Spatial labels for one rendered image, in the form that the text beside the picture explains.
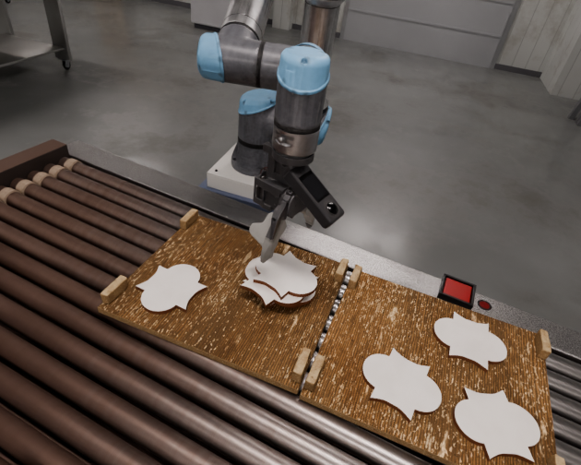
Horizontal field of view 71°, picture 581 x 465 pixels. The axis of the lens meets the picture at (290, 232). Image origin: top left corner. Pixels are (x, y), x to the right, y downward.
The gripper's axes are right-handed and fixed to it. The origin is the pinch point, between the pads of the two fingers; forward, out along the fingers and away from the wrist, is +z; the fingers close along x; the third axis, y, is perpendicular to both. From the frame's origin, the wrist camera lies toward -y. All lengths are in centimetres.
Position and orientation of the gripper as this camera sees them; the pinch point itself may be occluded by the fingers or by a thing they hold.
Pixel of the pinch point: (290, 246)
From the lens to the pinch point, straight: 79.5
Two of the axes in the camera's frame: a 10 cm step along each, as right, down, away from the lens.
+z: -1.1, 7.8, 6.1
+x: -6.0, 4.4, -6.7
